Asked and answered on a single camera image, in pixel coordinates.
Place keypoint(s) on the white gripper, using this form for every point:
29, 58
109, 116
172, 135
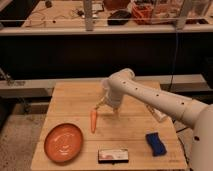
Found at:
109, 102

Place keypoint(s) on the orange pepper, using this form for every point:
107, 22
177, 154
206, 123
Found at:
93, 119

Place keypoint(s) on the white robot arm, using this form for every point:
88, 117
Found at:
191, 112

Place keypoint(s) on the white ceramic cup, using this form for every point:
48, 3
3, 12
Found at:
105, 86

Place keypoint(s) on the white tube bottle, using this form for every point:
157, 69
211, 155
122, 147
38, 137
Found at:
158, 115

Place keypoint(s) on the blue sponge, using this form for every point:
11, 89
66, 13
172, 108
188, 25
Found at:
157, 146

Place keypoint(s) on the black and white box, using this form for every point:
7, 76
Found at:
113, 156

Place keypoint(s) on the orange plate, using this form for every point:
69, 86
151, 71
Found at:
63, 143

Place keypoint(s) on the black bag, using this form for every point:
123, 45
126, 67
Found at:
119, 17

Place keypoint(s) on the orange basket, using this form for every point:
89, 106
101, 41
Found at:
141, 15

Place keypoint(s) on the metal frame post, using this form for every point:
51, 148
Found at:
87, 4

